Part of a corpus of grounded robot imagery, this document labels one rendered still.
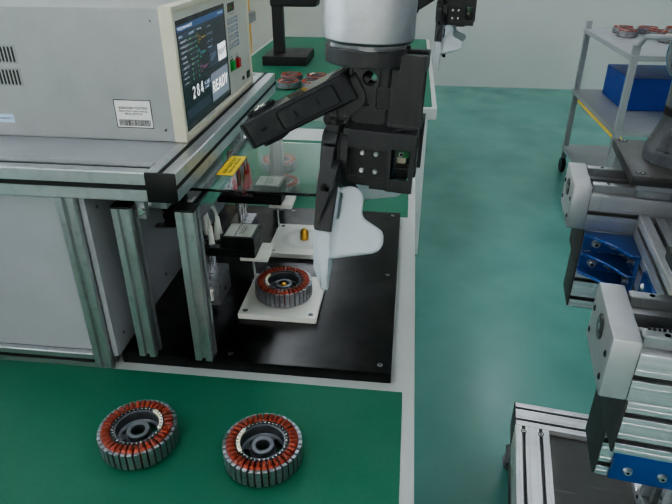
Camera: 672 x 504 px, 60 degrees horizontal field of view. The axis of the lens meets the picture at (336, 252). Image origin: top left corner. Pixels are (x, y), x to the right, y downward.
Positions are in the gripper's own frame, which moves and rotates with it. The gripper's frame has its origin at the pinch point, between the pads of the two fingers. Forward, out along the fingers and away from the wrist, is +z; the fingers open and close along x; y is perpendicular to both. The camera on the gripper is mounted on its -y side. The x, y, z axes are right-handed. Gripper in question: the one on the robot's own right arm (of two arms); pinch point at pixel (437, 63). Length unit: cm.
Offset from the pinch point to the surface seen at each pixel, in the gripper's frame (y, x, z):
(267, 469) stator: -10, -88, 37
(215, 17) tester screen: -37, -36, -13
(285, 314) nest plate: -20, -53, 37
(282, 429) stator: -11, -81, 37
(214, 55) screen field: -36, -38, -7
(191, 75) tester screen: -35, -51, -6
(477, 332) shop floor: 19, 60, 115
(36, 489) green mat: -41, -97, 40
